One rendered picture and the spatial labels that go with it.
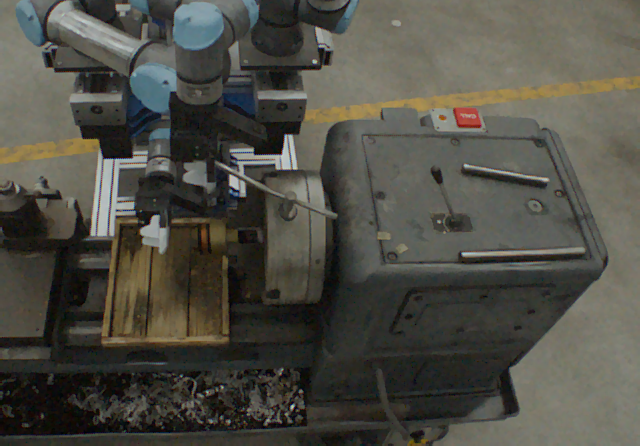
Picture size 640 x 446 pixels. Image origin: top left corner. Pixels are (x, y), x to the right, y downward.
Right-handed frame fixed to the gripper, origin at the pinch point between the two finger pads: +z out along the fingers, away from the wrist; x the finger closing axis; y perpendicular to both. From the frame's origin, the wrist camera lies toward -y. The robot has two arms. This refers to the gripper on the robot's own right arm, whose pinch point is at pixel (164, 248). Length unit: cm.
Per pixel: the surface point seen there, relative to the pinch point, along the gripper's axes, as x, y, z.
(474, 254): 18, -64, 15
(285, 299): -2.5, -26.9, 12.5
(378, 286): 12.8, -44.4, 18.7
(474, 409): -56, -86, 23
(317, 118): -107, -59, -150
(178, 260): -19.5, -1.3, -9.2
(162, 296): -19.5, 2.3, 1.3
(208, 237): 2.5, -10.0, -1.2
